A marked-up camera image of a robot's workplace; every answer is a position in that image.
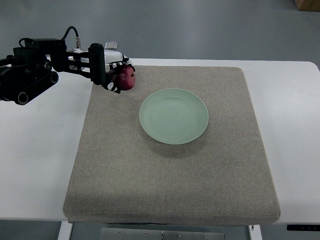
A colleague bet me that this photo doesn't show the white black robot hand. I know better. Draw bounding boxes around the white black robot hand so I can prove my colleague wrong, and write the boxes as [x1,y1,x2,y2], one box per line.
[88,43,136,94]

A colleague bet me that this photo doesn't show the red apple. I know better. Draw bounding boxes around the red apple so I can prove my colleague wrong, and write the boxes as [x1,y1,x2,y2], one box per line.
[107,65,136,91]

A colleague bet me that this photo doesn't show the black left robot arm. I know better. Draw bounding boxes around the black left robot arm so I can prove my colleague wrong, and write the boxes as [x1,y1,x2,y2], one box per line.
[0,38,91,105]

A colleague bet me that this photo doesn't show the green plate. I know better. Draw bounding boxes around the green plate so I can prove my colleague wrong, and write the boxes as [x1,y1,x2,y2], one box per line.
[139,88,209,145]

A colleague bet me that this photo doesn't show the clear plastic piece upper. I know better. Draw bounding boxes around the clear plastic piece upper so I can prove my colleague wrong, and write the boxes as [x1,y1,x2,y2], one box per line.
[104,41,118,50]

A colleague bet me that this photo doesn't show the beige fabric cushion mat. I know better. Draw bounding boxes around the beige fabric cushion mat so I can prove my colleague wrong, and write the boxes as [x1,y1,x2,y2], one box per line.
[63,66,281,226]

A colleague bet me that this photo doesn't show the cardboard box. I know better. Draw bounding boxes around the cardboard box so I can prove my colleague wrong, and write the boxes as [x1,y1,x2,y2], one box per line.
[294,0,320,12]

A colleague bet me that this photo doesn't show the black table control panel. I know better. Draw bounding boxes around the black table control panel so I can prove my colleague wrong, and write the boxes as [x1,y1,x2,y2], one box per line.
[286,224,320,232]

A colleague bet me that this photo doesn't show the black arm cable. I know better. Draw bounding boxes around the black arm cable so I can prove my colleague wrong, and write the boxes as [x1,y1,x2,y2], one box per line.
[18,25,83,48]

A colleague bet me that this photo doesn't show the metal base plate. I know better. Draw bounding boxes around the metal base plate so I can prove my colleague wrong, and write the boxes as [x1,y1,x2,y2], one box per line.
[100,227,226,240]

